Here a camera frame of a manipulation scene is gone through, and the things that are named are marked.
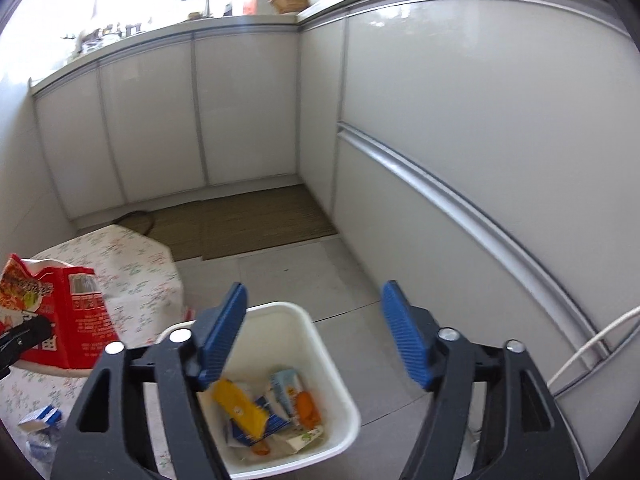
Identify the white plastic bin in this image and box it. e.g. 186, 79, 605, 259
155, 301, 362, 478

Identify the crumpled clear plastic wrapper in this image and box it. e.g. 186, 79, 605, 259
24, 434, 57, 467

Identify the blue white carton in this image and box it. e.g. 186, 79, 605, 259
230, 395, 292, 446

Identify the white kitchen cabinet unit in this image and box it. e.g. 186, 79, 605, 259
30, 0, 640, 383

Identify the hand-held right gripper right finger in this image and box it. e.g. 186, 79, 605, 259
381, 280, 588, 480

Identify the floral tablecloth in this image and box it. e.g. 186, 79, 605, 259
0, 225, 187, 480

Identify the pale blue drink carton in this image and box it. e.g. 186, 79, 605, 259
270, 369, 306, 418

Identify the white cable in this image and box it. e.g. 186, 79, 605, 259
547, 305, 640, 392

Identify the yellow snack packet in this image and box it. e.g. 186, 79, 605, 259
212, 379, 269, 441

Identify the red snack bag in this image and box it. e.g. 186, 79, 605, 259
0, 253, 118, 368

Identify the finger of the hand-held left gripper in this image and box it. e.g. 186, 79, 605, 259
0, 315, 54, 376

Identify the brown woven floor mat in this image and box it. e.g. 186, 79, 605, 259
115, 201, 206, 262
200, 184, 338, 261

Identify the small blue white box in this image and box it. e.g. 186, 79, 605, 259
19, 405, 63, 433

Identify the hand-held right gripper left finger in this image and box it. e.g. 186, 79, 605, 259
50, 282, 249, 480

